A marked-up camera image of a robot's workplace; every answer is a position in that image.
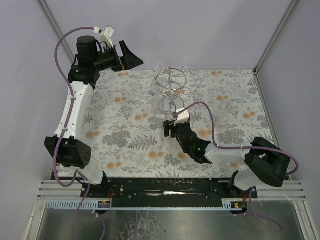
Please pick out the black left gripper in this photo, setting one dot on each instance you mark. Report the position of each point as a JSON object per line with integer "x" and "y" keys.
{"x": 118, "y": 58}

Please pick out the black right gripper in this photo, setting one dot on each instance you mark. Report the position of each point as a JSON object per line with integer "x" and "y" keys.
{"x": 171, "y": 129}

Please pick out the clear round wine glass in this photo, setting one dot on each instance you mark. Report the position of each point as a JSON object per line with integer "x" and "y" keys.
{"x": 167, "y": 126}

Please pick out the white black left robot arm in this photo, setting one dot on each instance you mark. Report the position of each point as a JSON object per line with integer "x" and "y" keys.
{"x": 66, "y": 146}

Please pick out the clear wine glass back left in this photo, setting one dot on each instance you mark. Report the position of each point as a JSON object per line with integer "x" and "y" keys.
{"x": 157, "y": 68}

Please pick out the chrome wine glass rack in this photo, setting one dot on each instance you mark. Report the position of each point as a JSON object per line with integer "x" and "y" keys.
{"x": 172, "y": 82}

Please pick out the floral patterned table mat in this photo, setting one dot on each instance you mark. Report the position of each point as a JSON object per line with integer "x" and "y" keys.
{"x": 124, "y": 134}

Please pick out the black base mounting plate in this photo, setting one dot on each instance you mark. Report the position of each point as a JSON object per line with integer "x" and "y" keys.
{"x": 168, "y": 189}

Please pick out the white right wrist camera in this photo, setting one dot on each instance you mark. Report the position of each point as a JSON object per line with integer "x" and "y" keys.
{"x": 180, "y": 117}

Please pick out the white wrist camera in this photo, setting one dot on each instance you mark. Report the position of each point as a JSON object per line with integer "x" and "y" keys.
{"x": 105, "y": 34}
{"x": 180, "y": 117}

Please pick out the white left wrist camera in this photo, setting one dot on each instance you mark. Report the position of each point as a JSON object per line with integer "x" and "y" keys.
{"x": 105, "y": 34}

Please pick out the grey slotted cable duct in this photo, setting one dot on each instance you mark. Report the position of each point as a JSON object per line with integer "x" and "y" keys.
{"x": 117, "y": 204}

